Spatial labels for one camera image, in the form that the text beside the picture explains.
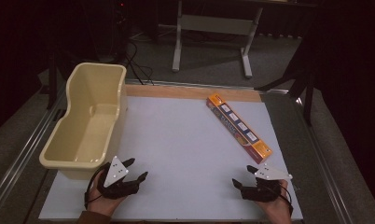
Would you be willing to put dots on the black metal post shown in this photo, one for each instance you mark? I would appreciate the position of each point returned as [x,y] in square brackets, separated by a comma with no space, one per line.
[52,84]

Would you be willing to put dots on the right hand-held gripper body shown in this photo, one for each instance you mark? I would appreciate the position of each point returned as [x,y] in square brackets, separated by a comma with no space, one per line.
[266,183]

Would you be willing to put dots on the cream plastic bin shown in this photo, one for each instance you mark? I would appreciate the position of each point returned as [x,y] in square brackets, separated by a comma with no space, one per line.
[92,124]

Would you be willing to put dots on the white metal stand frame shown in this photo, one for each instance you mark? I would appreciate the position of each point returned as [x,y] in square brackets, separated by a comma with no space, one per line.
[216,25]

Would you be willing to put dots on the white table mat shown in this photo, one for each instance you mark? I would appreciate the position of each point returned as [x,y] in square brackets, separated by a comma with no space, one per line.
[182,155]

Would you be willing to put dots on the person's left hand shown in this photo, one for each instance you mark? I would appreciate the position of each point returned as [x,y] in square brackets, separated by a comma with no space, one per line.
[103,203]

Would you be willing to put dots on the metal rail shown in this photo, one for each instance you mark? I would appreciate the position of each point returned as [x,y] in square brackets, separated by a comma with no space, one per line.
[24,155]
[325,161]

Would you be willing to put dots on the person's right hand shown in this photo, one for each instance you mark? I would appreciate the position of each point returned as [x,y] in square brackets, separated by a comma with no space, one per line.
[277,207]

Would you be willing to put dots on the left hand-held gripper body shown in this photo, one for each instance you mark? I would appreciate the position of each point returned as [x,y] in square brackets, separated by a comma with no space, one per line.
[115,174]

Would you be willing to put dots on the black stand legs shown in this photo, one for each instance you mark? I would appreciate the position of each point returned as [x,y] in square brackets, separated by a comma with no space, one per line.
[300,81]

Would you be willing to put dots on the dark equipment tower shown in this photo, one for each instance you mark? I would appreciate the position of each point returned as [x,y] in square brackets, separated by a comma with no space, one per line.
[120,28]

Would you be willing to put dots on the long orange and blue box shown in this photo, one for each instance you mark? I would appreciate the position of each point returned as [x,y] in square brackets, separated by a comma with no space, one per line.
[238,126]

